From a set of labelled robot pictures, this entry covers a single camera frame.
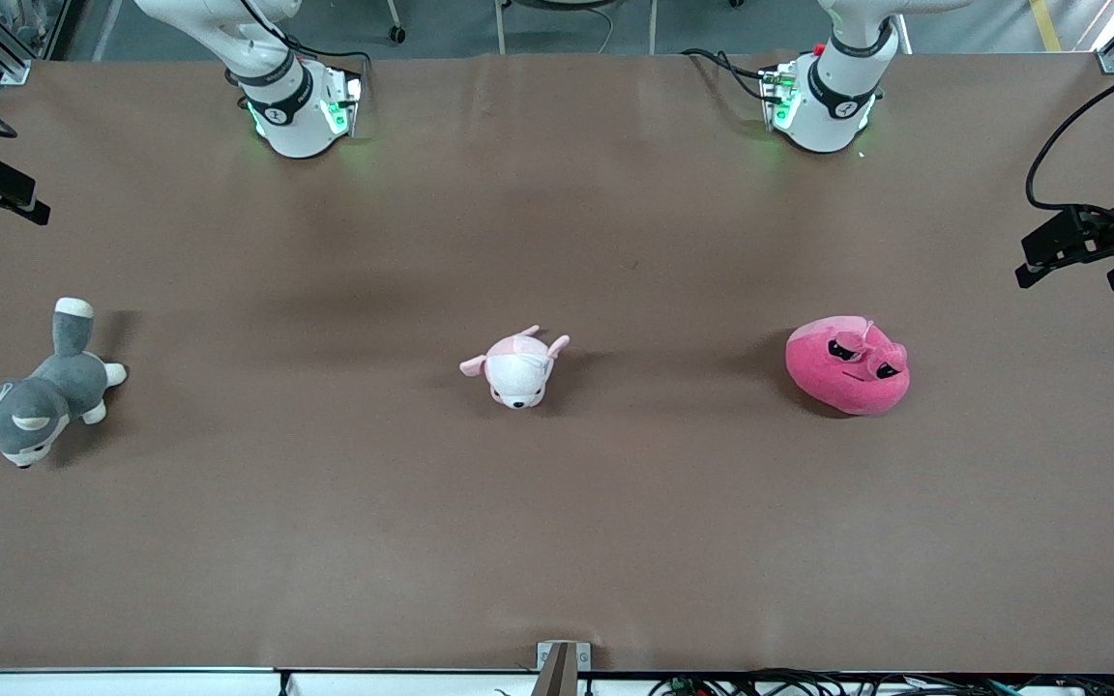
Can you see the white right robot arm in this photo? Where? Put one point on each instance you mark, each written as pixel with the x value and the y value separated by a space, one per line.
pixel 291 121

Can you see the silver mount bracket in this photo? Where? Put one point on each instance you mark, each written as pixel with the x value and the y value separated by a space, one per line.
pixel 584 655

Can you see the grey husky plush toy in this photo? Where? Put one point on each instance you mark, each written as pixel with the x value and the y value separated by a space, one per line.
pixel 30 411

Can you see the white and pink puppy plush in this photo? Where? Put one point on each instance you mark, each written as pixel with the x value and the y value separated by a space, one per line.
pixel 518 372

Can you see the black chair caster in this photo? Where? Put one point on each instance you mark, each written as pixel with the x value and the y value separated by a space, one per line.
pixel 396 35

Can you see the pink round plush toy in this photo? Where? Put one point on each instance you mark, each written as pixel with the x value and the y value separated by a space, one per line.
pixel 847 377

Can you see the grey camera post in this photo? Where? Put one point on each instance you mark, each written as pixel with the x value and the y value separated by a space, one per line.
pixel 557 677

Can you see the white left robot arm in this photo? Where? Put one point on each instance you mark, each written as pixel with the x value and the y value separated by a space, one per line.
pixel 823 121

